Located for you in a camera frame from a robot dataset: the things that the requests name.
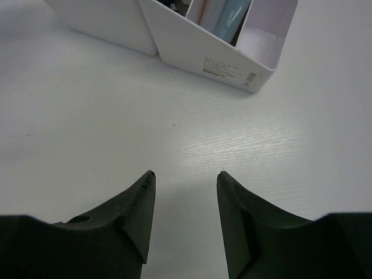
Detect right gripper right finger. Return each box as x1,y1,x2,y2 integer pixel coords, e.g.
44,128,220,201
217,171,371,278

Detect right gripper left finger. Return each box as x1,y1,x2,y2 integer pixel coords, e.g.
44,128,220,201
1,171,156,278

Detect blue highlighter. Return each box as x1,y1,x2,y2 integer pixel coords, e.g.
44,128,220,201
213,0,252,43

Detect white three-slot organizer right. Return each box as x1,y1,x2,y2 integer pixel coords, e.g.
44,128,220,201
139,1,298,93

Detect white three-slot organizer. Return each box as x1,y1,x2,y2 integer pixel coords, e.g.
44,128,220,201
45,0,158,56
139,1,298,93

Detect white three-slot organizer left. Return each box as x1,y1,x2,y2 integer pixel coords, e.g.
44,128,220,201
45,0,158,56

